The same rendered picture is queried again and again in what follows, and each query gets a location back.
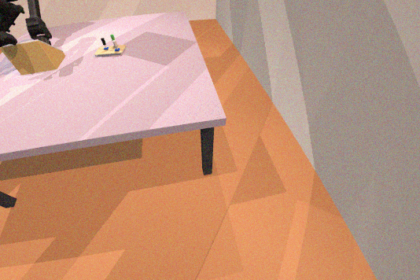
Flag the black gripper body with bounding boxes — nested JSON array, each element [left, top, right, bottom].
[[0, 13, 17, 45]]

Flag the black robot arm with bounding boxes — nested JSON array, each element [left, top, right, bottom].
[[0, 0, 52, 45]]

